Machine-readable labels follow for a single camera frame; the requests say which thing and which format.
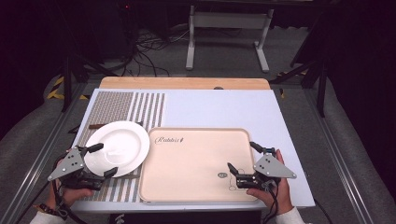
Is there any aluminium rail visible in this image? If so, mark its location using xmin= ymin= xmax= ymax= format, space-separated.
xmin=0 ymin=83 xmax=92 ymax=224
xmin=303 ymin=88 xmax=376 ymax=224

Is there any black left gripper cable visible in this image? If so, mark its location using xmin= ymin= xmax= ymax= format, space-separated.
xmin=50 ymin=157 xmax=89 ymax=224

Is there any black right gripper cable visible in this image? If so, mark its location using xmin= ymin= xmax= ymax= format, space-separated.
xmin=261 ymin=179 xmax=282 ymax=224

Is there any person's right hand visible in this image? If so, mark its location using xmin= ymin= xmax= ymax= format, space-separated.
xmin=247 ymin=148 xmax=295 ymax=217

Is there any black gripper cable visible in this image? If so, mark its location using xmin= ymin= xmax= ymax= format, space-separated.
xmin=50 ymin=157 xmax=89 ymax=224
xmin=261 ymin=179 xmax=282 ymax=224

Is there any beige plastic tray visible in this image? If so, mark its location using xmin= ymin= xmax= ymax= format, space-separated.
xmin=138 ymin=126 xmax=261 ymax=203

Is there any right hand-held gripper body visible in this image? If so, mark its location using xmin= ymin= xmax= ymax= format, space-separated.
xmin=234 ymin=152 xmax=298 ymax=191

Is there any white round plate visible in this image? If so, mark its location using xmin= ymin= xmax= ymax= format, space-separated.
xmin=83 ymin=120 xmax=151 ymax=178

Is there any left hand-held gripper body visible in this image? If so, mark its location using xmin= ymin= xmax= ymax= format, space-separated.
xmin=47 ymin=146 xmax=106 ymax=191

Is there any dark bead bracelet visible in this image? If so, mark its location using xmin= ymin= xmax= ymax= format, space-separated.
xmin=37 ymin=203 xmax=68 ymax=221

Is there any black metal stand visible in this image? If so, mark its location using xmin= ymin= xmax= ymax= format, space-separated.
xmin=269 ymin=57 xmax=329 ymax=119
xmin=60 ymin=55 xmax=120 ymax=113

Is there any yellow black hazard tape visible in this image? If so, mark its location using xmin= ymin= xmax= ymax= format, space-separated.
xmin=46 ymin=76 xmax=91 ymax=101

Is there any person's left hand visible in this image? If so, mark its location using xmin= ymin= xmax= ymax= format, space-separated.
xmin=49 ymin=181 xmax=95 ymax=208

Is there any grey striped placemat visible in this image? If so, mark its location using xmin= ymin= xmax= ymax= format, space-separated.
xmin=76 ymin=91 xmax=166 ymax=203

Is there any bundle of black floor cables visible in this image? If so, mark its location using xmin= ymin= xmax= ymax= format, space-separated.
xmin=120 ymin=26 xmax=191 ymax=77

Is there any white metal stand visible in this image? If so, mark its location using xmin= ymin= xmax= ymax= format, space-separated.
xmin=185 ymin=5 xmax=275 ymax=74

